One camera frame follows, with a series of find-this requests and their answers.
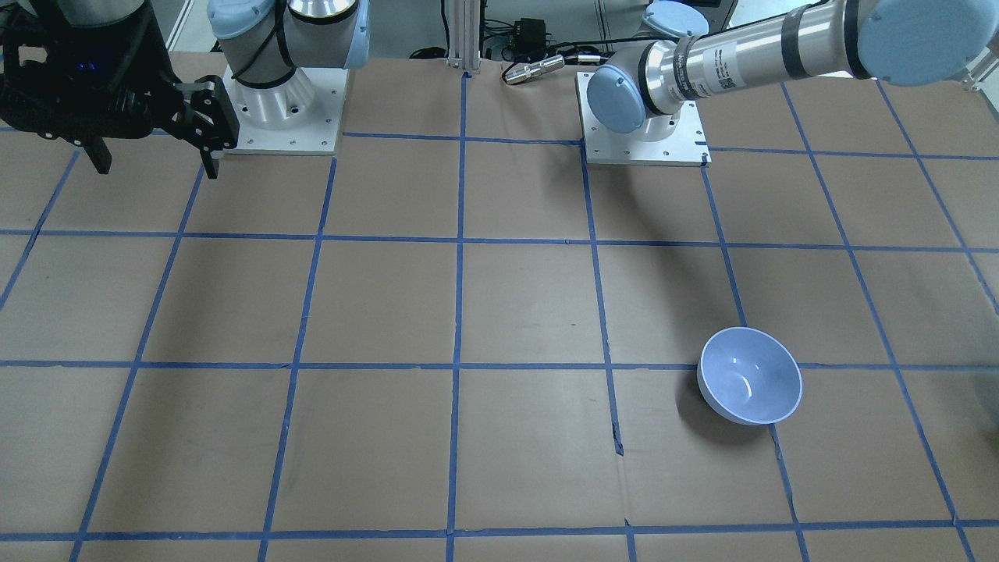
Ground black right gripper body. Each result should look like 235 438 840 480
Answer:
2 1 196 146

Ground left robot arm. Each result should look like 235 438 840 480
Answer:
581 1 997 134

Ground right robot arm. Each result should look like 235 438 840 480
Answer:
2 1 370 179

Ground blue bowl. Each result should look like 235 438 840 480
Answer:
696 327 804 426

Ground metallic cylinder tool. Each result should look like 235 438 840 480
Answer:
502 55 565 86

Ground black electronics box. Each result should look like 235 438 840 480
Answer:
510 18 547 55

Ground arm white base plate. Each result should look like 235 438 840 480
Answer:
577 72 713 167
222 67 352 155

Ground aluminium frame post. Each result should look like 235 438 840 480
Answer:
440 1 485 76

